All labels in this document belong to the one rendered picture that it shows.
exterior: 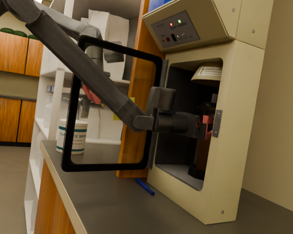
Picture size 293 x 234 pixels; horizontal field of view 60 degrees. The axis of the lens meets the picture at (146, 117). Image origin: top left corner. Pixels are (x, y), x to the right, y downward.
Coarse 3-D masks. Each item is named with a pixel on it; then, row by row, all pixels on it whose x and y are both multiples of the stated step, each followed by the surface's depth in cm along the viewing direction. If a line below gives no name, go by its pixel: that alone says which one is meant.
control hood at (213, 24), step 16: (176, 0) 66; (192, 0) 62; (208, 0) 58; (224, 0) 59; (240, 0) 61; (144, 16) 82; (160, 16) 75; (192, 16) 65; (208, 16) 61; (224, 16) 59; (208, 32) 65; (224, 32) 61; (160, 48) 87; (176, 48) 80
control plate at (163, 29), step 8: (176, 16) 70; (184, 16) 68; (152, 24) 81; (160, 24) 78; (168, 24) 75; (176, 24) 72; (184, 24) 70; (192, 24) 67; (160, 32) 81; (168, 32) 78; (176, 32) 75; (184, 32) 72; (192, 32) 69; (160, 40) 84; (184, 40) 74; (192, 40) 72
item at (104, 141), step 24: (96, 48) 74; (120, 72) 80; (144, 72) 85; (96, 96) 76; (144, 96) 86; (96, 120) 77; (120, 120) 82; (96, 144) 78; (120, 144) 83; (144, 144) 88
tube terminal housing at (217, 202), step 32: (256, 0) 64; (256, 32) 65; (192, 64) 82; (224, 64) 64; (256, 64) 66; (224, 96) 63; (256, 96) 68; (224, 128) 64; (224, 160) 65; (192, 192) 70; (224, 192) 66
